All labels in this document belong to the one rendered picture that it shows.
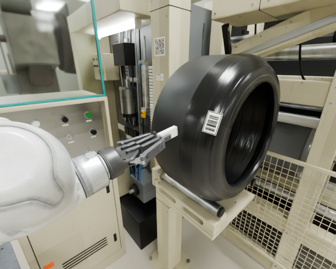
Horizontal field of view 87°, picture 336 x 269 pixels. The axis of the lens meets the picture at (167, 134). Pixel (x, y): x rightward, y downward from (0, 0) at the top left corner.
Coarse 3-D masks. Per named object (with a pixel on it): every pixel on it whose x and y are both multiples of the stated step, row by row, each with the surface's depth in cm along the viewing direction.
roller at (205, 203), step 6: (162, 174) 90; (168, 180) 86; (174, 180) 84; (174, 186) 84; (180, 186) 81; (186, 192) 78; (192, 192) 76; (192, 198) 76; (198, 198) 73; (204, 204) 71; (210, 204) 69; (216, 204) 69; (210, 210) 69; (216, 210) 67; (222, 210) 67; (216, 216) 68
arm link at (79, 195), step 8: (80, 184) 34; (80, 192) 34; (72, 200) 31; (80, 200) 35; (64, 208) 29; (72, 208) 33; (56, 216) 29; (48, 224) 31; (0, 232) 27; (8, 232) 27; (16, 232) 28; (24, 232) 29; (32, 232) 31; (0, 240) 28; (8, 240) 29
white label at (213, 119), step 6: (210, 114) 48; (216, 114) 47; (222, 114) 46; (210, 120) 48; (216, 120) 47; (204, 126) 48; (210, 126) 48; (216, 126) 47; (210, 132) 47; (216, 132) 47
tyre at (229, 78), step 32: (192, 64) 62; (224, 64) 53; (256, 64) 55; (160, 96) 63; (192, 96) 52; (224, 96) 48; (256, 96) 85; (160, 128) 60; (192, 128) 50; (224, 128) 49; (256, 128) 90; (160, 160) 66; (192, 160) 52; (224, 160) 54; (256, 160) 80; (224, 192) 62
